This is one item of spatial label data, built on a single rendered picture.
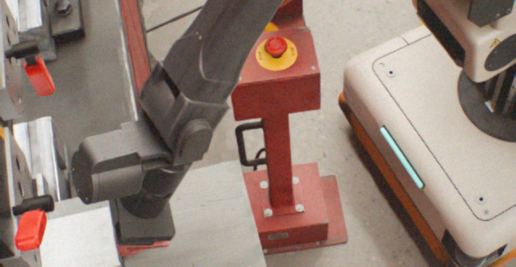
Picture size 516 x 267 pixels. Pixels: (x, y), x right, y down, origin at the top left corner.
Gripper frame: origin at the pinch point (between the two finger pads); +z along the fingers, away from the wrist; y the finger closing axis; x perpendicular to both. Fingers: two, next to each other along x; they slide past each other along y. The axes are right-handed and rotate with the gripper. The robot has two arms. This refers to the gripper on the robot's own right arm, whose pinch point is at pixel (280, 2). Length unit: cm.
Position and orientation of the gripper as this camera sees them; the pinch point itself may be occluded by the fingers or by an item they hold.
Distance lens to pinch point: 146.9
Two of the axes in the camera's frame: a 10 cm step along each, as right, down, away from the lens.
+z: -1.8, 5.2, 8.3
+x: 1.4, 8.5, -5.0
